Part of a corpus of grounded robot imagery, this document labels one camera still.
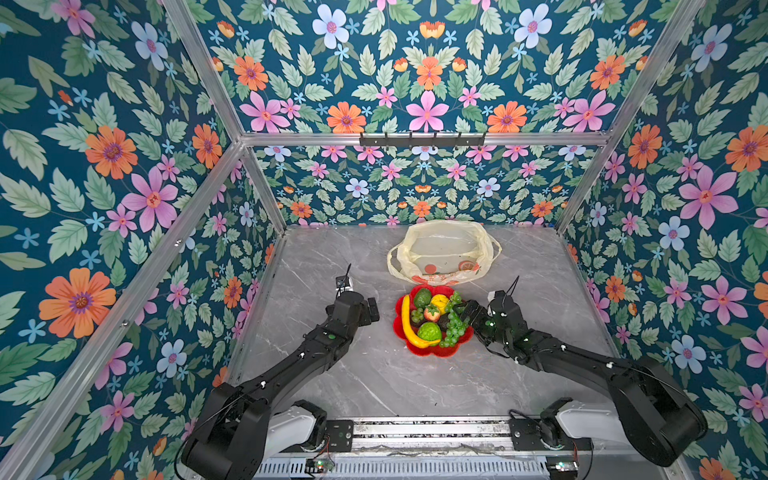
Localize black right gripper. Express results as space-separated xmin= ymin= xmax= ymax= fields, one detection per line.
xmin=451 ymin=300 xmax=511 ymax=350

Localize green fake grapes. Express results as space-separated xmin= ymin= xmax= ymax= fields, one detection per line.
xmin=438 ymin=292 xmax=468 ymax=348

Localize red flower-shaped plastic bowl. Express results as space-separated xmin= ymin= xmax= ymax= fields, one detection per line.
xmin=392 ymin=285 xmax=474 ymax=358

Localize yellow fake lemon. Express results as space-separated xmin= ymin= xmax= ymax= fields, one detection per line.
xmin=430 ymin=294 xmax=450 ymax=315

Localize yellow fake banana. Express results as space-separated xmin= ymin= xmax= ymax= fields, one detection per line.
xmin=400 ymin=295 xmax=442 ymax=349

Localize red fake strawberry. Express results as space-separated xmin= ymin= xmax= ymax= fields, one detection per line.
xmin=423 ymin=304 xmax=442 ymax=323

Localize cream plastic fruit-print bag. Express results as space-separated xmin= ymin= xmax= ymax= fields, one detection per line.
xmin=386 ymin=220 xmax=502 ymax=286

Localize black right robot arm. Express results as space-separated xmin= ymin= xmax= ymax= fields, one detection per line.
xmin=457 ymin=290 xmax=708 ymax=467

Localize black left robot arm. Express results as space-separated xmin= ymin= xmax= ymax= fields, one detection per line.
xmin=174 ymin=276 xmax=380 ymax=479

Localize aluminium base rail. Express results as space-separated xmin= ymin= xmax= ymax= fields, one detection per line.
xmin=185 ymin=415 xmax=679 ymax=460

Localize black hook rail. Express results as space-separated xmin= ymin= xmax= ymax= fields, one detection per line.
xmin=358 ymin=132 xmax=486 ymax=148

